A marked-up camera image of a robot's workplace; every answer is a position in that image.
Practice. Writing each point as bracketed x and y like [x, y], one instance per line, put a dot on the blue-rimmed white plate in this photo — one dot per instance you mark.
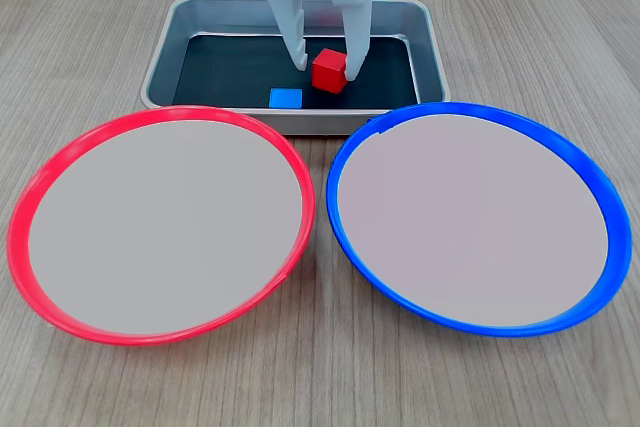
[475, 222]

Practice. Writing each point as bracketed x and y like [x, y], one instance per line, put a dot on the red cube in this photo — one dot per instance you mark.
[327, 72]

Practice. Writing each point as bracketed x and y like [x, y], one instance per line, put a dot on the steel tray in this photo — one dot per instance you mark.
[169, 57]

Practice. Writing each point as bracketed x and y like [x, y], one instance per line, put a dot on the black tray mat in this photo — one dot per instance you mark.
[225, 72]

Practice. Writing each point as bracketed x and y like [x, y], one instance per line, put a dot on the red-rimmed white plate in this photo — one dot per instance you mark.
[150, 227]

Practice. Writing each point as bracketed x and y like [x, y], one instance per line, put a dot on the blue cube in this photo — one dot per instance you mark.
[286, 98]

